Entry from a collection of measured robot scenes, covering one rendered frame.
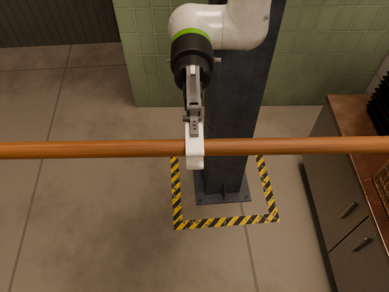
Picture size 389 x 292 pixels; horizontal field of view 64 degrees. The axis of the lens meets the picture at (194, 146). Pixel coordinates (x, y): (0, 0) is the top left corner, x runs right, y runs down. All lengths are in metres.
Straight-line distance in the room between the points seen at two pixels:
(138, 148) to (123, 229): 1.28
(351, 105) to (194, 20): 1.06
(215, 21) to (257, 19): 0.09
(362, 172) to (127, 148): 1.05
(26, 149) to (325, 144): 0.50
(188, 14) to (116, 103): 1.66
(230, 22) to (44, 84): 2.09
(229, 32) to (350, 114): 0.96
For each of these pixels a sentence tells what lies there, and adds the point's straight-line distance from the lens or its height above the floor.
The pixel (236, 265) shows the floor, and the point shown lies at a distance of 1.69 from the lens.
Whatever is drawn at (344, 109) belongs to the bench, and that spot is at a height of 0.58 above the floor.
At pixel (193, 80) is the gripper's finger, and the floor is 1.25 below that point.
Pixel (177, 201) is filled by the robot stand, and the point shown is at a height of 0.00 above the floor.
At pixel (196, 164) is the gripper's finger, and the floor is 1.18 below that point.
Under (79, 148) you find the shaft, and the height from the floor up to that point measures 1.21.
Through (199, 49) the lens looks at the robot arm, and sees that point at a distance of 0.65.
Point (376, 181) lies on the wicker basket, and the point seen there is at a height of 0.60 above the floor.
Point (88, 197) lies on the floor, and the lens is 1.92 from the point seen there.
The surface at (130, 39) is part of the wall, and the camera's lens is 1.91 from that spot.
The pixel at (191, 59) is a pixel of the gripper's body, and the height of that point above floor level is 1.23.
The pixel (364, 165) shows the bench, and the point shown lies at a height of 0.58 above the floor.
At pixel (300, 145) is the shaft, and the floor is 1.21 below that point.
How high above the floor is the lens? 1.62
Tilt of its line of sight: 53 degrees down
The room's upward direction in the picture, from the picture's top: straight up
